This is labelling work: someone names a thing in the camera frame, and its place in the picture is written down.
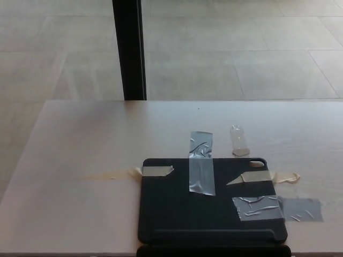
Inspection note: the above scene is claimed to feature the wide grey duct tape strip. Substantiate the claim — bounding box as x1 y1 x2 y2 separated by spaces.
232 195 324 223

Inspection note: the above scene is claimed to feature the black folding tablet cover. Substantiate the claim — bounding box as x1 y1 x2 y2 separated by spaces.
136 157 292 257

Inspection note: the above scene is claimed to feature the black window frame post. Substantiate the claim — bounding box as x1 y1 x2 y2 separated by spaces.
111 0 147 101

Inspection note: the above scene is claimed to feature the beige masking tape long strip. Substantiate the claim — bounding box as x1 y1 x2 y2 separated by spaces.
77 165 175 182

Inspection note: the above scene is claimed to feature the long grey duct tape strip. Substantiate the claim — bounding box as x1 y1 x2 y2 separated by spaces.
188 131 216 196

